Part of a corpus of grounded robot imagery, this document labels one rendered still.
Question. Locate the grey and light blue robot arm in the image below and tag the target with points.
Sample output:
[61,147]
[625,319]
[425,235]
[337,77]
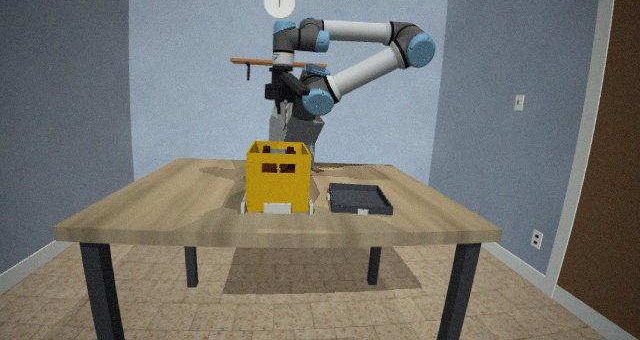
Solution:
[415,47]

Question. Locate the yellow divided crate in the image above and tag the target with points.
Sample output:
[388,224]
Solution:
[265,187]

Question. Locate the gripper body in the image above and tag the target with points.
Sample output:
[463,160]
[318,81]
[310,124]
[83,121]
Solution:
[277,85]

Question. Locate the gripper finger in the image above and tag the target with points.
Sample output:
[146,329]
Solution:
[289,110]
[279,111]

